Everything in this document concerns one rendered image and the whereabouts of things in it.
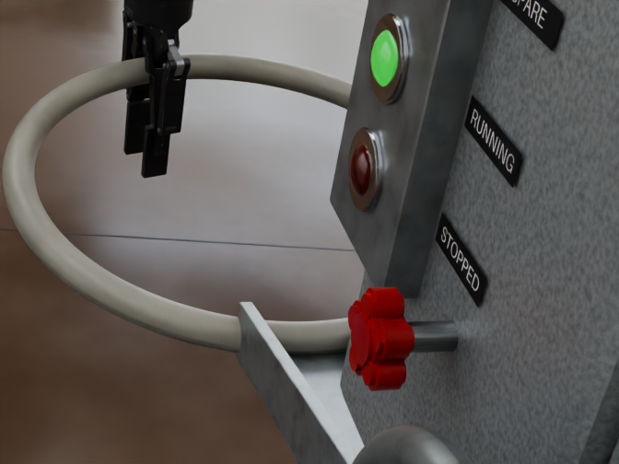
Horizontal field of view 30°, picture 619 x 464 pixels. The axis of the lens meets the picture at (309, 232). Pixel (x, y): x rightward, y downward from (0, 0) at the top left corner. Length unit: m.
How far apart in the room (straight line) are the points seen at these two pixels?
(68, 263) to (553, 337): 0.69
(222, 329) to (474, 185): 0.56
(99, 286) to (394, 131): 0.57
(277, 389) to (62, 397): 1.45
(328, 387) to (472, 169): 0.52
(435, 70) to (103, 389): 1.93
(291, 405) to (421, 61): 0.44
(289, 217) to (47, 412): 0.95
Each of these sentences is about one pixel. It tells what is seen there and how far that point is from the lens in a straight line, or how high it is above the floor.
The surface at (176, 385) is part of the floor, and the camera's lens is 2.34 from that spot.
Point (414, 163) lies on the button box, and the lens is 0.45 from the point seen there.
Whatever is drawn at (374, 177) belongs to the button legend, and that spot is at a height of 1.27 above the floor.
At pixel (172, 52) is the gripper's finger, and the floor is 0.99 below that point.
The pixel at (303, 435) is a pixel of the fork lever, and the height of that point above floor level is 0.96.
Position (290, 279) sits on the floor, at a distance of 2.69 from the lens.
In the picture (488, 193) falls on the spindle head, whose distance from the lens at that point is 0.42.
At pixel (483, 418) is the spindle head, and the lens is 0.43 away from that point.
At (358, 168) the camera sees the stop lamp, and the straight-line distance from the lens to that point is 0.48.
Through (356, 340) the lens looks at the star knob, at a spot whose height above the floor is 1.24.
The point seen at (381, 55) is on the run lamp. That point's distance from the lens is 0.46.
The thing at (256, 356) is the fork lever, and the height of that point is 0.93.
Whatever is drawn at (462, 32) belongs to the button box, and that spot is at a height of 1.35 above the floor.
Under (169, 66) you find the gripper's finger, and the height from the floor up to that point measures 0.98.
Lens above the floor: 1.50
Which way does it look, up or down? 31 degrees down
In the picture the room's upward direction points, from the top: 11 degrees clockwise
